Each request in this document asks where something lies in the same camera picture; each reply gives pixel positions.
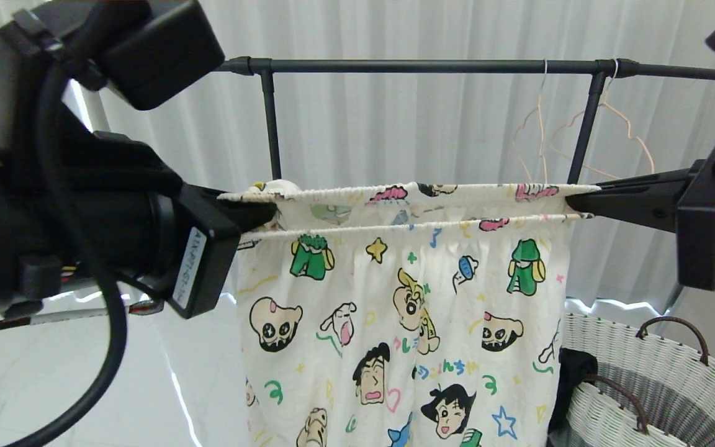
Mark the black clothes rack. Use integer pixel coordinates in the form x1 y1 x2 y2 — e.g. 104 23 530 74
214 56 715 186

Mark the pink clothes hanger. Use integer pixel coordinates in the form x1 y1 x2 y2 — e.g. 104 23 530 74
511 60 551 184
547 60 656 182

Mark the black cable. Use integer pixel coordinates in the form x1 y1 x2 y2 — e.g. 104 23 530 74
0 12 130 447

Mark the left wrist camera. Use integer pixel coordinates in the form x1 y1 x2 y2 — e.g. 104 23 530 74
94 0 227 111

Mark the black garment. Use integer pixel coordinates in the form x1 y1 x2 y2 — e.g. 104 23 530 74
547 348 600 435

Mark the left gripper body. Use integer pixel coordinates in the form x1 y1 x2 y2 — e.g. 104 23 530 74
0 129 244 320

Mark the cream printed garment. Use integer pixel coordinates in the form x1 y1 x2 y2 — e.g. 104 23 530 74
218 179 600 447

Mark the white curtain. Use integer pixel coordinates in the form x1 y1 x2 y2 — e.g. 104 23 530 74
0 0 715 317

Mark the white laundry basket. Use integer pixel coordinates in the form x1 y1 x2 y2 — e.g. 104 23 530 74
547 312 715 447

